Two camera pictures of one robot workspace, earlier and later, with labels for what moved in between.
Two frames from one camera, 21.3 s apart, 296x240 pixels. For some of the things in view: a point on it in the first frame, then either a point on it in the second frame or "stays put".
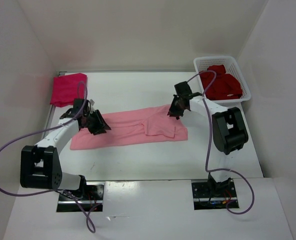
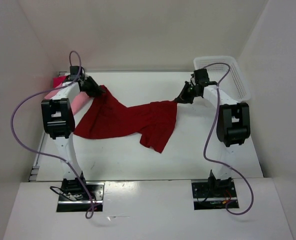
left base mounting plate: [93, 202] stays put
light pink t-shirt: [132, 127] → [79, 100]
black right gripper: [172, 111] → [183, 97]
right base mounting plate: [208, 195] stays put
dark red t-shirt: [225, 86] → [107, 117]
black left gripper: [101, 125] → [96, 89]
